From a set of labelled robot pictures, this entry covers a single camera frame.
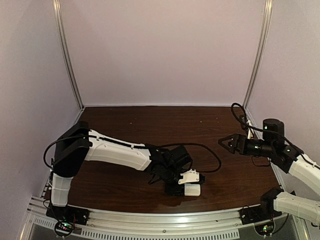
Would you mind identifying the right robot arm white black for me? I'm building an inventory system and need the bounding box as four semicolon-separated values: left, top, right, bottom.
218;118;320;226

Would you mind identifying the right aluminium frame post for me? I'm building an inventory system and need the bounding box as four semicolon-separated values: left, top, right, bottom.
243;0;273;109

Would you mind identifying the left aluminium frame post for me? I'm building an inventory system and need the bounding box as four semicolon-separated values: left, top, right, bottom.
52;0;84;110

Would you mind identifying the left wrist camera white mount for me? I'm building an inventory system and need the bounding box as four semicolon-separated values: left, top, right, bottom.
169;145;208;186

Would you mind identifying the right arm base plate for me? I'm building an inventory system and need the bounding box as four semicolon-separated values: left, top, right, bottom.
238;204;282;225

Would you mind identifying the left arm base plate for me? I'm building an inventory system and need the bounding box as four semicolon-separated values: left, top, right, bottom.
46;204;90;226

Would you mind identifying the front aluminium rail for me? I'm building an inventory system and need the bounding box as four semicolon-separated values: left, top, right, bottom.
21;196;310;240

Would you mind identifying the aluminium frame post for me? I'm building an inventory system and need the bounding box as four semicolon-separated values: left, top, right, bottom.
52;0;84;110
243;0;273;109

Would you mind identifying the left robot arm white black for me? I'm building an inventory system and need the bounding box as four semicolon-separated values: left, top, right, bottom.
50;121;201;207

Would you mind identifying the white remote control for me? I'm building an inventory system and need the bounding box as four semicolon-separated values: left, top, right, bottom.
184;183;201;197

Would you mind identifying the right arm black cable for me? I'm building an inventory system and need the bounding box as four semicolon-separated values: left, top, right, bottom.
230;102;320;171

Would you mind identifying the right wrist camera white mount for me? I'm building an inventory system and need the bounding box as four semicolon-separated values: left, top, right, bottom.
239;114;255;139

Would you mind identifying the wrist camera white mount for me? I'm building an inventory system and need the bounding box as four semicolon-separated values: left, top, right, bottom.
169;145;208;186
239;114;255;139

